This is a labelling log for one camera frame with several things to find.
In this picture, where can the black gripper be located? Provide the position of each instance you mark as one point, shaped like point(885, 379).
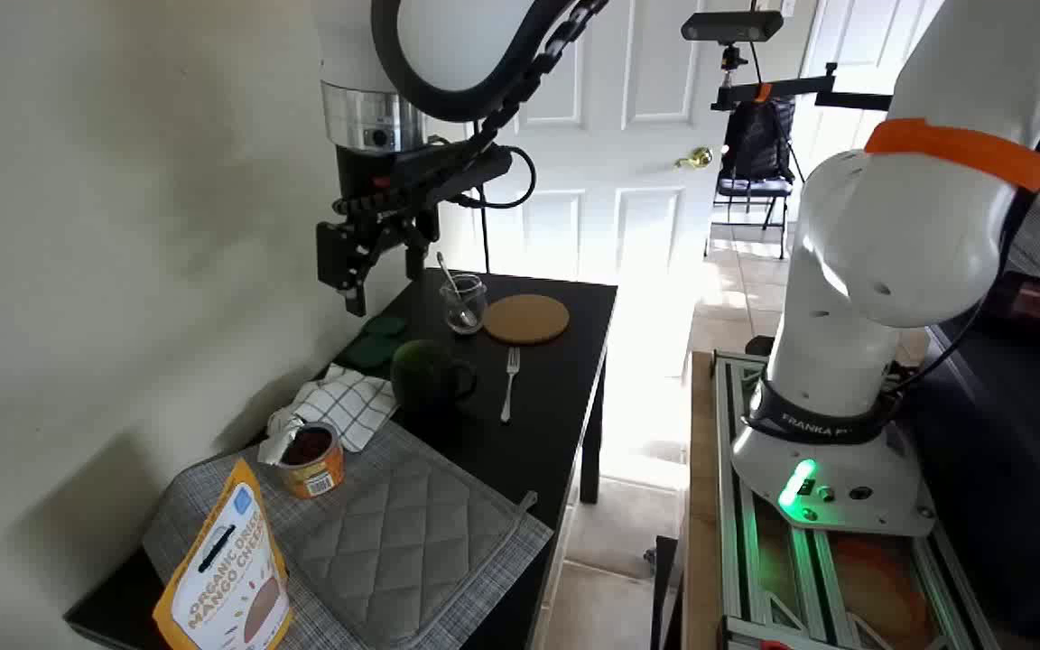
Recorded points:
point(406, 181)

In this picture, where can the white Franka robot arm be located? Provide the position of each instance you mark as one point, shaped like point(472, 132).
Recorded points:
point(903, 239)

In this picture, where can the clear glass cup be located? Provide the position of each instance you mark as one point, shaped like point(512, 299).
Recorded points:
point(466, 316)

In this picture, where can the small orange cup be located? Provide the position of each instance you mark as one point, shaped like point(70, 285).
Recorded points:
point(312, 463)

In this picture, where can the clear glass with stick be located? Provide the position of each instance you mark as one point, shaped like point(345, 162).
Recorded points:
point(449, 278)

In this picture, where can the dark green cloth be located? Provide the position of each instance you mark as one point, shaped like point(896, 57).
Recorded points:
point(370, 350)

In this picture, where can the dark green mug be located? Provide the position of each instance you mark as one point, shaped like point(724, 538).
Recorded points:
point(423, 371)

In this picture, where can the white checkered cloth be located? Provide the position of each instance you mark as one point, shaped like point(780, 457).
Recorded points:
point(345, 404)

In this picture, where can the round cork mat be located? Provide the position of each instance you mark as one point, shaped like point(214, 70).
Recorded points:
point(525, 318)

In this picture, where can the black table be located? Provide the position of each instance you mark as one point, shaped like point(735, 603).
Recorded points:
point(542, 409)

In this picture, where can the grey quilted potholder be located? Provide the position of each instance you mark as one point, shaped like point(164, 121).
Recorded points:
point(406, 542)

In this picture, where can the grey checkered placemat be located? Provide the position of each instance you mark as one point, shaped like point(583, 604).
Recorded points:
point(181, 517)

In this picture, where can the white panel door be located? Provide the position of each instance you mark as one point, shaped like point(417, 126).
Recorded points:
point(652, 73)

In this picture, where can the brass door knob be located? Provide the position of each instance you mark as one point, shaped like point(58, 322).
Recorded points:
point(694, 157)

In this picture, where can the orange and white packet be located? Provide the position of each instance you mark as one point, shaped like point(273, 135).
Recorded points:
point(224, 580)

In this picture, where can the black chair with bag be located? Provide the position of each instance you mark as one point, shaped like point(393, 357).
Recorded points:
point(758, 146)

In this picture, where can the wooden base board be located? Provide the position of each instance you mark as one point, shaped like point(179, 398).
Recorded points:
point(703, 542)

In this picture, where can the black camera on stand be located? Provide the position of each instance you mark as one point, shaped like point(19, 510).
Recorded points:
point(732, 25)

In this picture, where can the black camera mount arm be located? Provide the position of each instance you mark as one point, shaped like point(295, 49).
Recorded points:
point(803, 92)

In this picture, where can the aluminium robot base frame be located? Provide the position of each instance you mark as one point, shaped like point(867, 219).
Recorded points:
point(787, 580)

